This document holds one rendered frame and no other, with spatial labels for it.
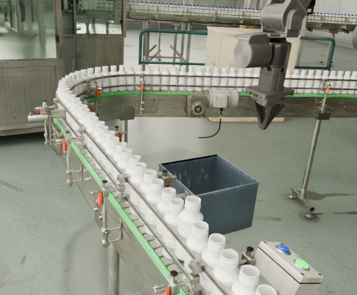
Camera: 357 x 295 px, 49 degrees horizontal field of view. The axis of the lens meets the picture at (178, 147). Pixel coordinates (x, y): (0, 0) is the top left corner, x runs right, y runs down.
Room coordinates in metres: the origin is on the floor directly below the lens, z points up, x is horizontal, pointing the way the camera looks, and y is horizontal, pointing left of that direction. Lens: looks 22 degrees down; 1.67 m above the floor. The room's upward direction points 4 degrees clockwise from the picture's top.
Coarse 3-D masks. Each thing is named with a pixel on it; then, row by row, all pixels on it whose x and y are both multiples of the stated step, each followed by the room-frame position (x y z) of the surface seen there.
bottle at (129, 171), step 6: (132, 156) 1.14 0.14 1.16; (138, 156) 1.14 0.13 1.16; (132, 162) 1.11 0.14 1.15; (138, 162) 1.11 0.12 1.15; (126, 168) 1.13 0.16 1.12; (132, 168) 1.11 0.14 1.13; (126, 174) 1.11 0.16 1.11; (132, 174) 1.09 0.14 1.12; (126, 186) 1.10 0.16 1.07; (126, 192) 1.11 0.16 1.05
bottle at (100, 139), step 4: (100, 128) 1.38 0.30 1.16; (104, 128) 1.39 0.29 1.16; (100, 132) 1.36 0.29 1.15; (104, 132) 1.35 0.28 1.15; (100, 136) 1.35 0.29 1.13; (104, 136) 1.35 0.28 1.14; (96, 140) 1.35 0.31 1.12; (100, 140) 1.34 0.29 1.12; (104, 140) 1.35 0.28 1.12; (100, 144) 1.34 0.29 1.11; (96, 148) 1.36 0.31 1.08; (96, 152) 1.36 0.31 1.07; (100, 152) 1.34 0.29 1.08; (96, 156) 1.35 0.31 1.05; (100, 156) 1.34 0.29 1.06; (100, 160) 1.34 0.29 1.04; (96, 164) 1.36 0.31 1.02; (100, 168) 1.34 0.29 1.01
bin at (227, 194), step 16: (176, 160) 1.59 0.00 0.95; (192, 160) 1.63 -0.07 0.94; (208, 160) 1.68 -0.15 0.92; (224, 160) 1.65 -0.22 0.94; (176, 176) 1.59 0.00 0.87; (192, 176) 1.64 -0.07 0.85; (208, 176) 1.68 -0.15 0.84; (224, 176) 1.63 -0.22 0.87; (240, 176) 1.54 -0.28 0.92; (176, 192) 1.41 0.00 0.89; (192, 192) 1.64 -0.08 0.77; (208, 192) 1.69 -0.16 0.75; (224, 192) 1.35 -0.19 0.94; (240, 192) 1.40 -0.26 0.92; (256, 192) 1.44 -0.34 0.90; (208, 208) 1.32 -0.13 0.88; (224, 208) 1.36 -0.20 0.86; (240, 208) 1.40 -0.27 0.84; (208, 224) 1.33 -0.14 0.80; (224, 224) 1.37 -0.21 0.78; (240, 224) 1.41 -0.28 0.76
